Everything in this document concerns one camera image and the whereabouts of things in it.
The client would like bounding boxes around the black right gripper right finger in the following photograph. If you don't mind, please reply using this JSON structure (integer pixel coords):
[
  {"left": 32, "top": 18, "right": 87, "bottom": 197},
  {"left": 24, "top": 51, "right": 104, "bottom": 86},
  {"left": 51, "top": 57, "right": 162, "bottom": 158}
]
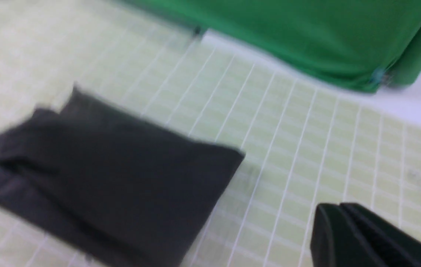
[{"left": 340, "top": 203, "right": 421, "bottom": 267}]

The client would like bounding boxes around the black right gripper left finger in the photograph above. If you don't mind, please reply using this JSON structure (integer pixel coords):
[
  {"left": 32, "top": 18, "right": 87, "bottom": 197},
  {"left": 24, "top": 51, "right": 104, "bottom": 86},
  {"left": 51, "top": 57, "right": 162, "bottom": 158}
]
[{"left": 310, "top": 203, "right": 385, "bottom": 267}]

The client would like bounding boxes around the dark gray long-sleeve top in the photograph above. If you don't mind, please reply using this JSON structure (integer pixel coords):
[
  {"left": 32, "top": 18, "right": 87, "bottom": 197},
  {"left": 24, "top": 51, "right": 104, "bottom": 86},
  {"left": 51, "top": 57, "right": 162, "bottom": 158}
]
[{"left": 0, "top": 84, "right": 245, "bottom": 267}]

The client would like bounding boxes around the green checkered table cloth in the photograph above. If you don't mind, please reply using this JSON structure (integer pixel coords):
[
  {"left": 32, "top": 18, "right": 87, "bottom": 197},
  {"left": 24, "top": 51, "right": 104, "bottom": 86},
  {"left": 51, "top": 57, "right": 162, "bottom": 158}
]
[{"left": 0, "top": 0, "right": 421, "bottom": 267}]

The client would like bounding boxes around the teal binder clip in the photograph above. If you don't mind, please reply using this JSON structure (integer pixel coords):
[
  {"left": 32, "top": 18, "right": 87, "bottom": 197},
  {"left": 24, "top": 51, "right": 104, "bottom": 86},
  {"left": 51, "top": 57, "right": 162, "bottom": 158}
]
[{"left": 369, "top": 68, "right": 397, "bottom": 88}]

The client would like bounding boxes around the green backdrop cloth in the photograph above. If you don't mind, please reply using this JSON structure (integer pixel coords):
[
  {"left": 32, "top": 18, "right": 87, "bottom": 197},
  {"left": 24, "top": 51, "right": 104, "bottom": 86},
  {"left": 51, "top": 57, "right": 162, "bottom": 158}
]
[{"left": 121, "top": 0, "right": 421, "bottom": 93}]

